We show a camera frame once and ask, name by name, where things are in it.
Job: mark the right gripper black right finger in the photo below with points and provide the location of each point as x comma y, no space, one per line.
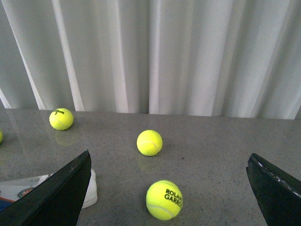
278,194

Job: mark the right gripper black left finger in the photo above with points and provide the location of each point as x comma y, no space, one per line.
55,202

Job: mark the clear tennis ball can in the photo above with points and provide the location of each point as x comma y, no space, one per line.
13,190

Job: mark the far Wilson 3 tennis ball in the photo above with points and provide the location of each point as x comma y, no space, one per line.
61,119

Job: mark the middle yellow tennis ball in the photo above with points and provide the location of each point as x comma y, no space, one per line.
1,136

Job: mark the Roland Garros tennis ball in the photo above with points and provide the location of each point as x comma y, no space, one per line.
164,200

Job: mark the plain yellow tennis ball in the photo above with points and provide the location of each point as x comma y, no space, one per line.
149,143

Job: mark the white pleated curtain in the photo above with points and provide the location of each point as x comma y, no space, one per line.
233,58

